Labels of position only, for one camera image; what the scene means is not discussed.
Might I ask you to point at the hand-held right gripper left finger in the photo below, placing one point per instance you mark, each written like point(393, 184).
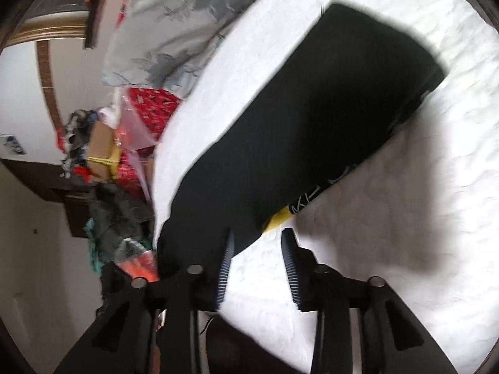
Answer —
point(225, 265)

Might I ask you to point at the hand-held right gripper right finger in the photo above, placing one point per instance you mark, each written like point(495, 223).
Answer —
point(289, 265)

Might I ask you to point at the black pants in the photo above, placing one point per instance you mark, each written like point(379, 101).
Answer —
point(312, 124)

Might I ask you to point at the pile of mixed clothes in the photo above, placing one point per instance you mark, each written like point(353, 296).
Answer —
point(113, 218)

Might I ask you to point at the white bed sheet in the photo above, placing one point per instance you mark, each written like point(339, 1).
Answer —
point(409, 222)

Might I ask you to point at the red patterned plastic bag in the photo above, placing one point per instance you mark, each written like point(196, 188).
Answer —
point(154, 111)

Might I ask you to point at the cardboard box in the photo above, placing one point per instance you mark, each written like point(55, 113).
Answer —
point(102, 144)

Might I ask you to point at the dark wooden cabinet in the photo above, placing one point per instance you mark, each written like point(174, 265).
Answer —
point(43, 187)

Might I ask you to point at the grey floral pillow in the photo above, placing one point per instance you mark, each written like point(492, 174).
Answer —
point(163, 27)

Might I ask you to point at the wooden door frame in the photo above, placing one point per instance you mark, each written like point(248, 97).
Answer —
point(46, 66)

